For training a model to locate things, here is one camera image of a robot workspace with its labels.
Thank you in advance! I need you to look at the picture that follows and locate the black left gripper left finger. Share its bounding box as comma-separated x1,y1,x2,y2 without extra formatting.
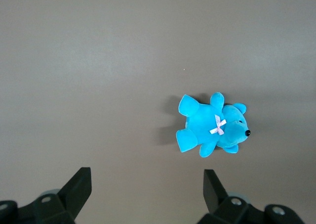
0,167,92,224

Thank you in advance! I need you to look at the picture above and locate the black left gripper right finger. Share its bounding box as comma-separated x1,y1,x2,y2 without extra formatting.
197,169,304,224

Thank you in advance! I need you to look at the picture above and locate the blue plush teddy bear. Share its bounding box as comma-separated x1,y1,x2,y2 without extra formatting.
175,92,251,158

